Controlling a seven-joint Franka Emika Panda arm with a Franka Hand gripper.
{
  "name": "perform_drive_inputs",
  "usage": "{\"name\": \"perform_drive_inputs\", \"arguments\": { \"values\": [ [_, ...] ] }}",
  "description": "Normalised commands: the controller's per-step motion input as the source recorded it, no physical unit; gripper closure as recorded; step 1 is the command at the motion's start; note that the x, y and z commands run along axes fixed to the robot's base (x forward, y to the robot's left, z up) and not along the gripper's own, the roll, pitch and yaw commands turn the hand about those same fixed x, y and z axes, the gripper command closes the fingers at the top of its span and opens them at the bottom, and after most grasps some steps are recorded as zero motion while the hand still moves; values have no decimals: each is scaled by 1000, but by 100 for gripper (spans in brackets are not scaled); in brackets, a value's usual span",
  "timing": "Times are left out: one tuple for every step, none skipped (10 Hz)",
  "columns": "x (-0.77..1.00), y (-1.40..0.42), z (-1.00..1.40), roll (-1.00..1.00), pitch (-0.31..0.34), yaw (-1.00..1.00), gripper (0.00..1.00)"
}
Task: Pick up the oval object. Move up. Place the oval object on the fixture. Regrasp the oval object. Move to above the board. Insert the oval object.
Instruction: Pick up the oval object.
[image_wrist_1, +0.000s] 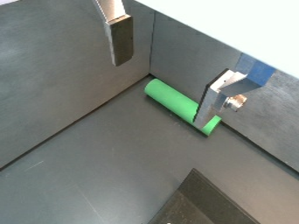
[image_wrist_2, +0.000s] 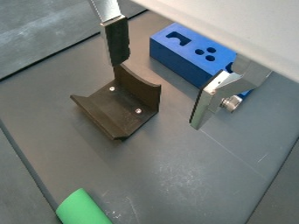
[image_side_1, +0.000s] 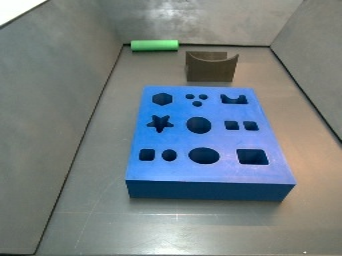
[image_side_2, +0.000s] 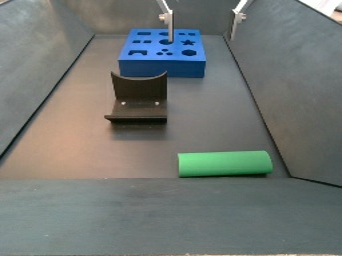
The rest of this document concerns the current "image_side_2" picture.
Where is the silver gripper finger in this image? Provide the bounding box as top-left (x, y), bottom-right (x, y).
top-left (230, 0), bottom-right (250, 40)
top-left (157, 0), bottom-right (174, 42)

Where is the green oval cylinder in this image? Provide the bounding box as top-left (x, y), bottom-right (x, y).
top-left (178, 151), bottom-right (273, 177)

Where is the black curved fixture cradle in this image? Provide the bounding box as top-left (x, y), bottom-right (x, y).
top-left (105, 73), bottom-right (167, 123)

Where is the blue foam shape-hole block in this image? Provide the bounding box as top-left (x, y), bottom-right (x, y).
top-left (118, 29), bottom-right (206, 78)

